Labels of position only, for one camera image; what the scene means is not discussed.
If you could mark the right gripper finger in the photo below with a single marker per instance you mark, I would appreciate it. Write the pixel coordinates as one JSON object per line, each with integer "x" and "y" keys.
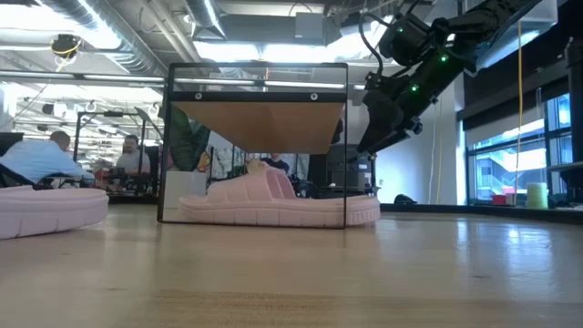
{"x": 396, "y": 139}
{"x": 371, "y": 134}

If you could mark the wooden shelf black metal frame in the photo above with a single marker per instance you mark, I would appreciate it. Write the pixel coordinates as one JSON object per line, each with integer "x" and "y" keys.
{"x": 259, "y": 127}

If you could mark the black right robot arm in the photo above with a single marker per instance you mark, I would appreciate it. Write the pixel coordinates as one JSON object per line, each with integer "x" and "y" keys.
{"x": 483, "y": 23}

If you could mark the black monitor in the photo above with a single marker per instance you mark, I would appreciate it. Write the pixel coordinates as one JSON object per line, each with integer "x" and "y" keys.
{"x": 341, "y": 157}

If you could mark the black domed object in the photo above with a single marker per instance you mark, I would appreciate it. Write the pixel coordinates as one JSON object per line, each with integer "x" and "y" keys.
{"x": 405, "y": 199}

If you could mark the long ceiling light strip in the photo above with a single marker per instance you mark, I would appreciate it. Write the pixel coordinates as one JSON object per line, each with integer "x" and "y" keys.
{"x": 300, "y": 85}

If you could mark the person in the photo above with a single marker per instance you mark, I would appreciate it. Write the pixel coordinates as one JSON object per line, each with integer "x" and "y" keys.
{"x": 275, "y": 163}
{"x": 36, "y": 159}
{"x": 132, "y": 159}

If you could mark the grey ceiling box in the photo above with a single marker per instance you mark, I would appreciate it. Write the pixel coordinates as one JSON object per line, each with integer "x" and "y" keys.
{"x": 309, "y": 25}

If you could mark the small red container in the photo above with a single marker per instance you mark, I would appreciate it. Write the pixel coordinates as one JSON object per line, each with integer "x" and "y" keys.
{"x": 498, "y": 199}

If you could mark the pale patterned blanket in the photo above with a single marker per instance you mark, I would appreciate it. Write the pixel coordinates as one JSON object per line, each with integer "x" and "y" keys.
{"x": 223, "y": 161}

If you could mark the pale green spool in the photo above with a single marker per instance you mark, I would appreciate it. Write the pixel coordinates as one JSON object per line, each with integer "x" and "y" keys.
{"x": 537, "y": 196}

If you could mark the black-framed window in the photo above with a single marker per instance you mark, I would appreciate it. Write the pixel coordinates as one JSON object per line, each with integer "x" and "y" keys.
{"x": 558, "y": 114}

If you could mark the colourful patchwork quilt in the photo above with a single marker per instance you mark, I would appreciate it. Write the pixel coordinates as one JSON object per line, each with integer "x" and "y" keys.
{"x": 203, "y": 162}

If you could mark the black side desk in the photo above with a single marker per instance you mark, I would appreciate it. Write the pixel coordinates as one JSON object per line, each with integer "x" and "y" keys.
{"x": 567, "y": 167}

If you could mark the snake plant in white pot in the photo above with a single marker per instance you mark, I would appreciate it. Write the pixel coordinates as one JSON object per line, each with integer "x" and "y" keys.
{"x": 189, "y": 141}

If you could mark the black pole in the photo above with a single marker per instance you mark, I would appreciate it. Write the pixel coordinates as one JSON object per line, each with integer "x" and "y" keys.
{"x": 575, "y": 91}

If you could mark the black panel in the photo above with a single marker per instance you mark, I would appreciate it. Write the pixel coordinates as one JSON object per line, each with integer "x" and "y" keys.
{"x": 152, "y": 168}

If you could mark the black ceiling dome device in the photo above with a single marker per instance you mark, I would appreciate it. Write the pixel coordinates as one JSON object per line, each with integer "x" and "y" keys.
{"x": 66, "y": 45}

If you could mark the black aluminium table frame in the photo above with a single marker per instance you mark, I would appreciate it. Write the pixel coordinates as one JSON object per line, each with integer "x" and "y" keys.
{"x": 455, "y": 210}

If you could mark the small silver ventilation duct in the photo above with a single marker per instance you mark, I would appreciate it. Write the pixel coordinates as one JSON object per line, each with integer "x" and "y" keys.
{"x": 205, "y": 16}

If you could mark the black camera gantry frame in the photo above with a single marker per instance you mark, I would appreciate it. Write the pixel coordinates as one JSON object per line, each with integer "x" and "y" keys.
{"x": 113, "y": 114}

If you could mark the large silver ventilation duct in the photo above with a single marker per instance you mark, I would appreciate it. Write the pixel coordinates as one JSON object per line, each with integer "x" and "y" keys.
{"x": 127, "y": 45}

